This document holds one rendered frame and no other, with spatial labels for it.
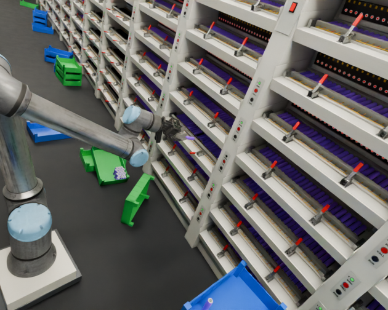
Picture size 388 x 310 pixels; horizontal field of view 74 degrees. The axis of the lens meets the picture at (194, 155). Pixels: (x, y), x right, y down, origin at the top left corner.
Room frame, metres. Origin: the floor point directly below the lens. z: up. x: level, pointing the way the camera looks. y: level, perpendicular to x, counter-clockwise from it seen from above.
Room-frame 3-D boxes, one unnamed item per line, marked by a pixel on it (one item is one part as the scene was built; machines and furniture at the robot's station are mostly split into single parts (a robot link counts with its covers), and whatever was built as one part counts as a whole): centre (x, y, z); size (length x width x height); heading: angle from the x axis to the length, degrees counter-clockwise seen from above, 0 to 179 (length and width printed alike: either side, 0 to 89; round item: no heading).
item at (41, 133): (1.71, 1.18, 0.04); 0.30 x 0.20 x 0.08; 144
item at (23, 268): (0.64, 0.52, 0.17); 0.19 x 0.19 x 0.10
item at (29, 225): (0.65, 0.53, 0.31); 0.17 x 0.15 x 0.18; 42
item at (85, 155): (1.60, 0.66, 0.04); 0.30 x 0.20 x 0.08; 134
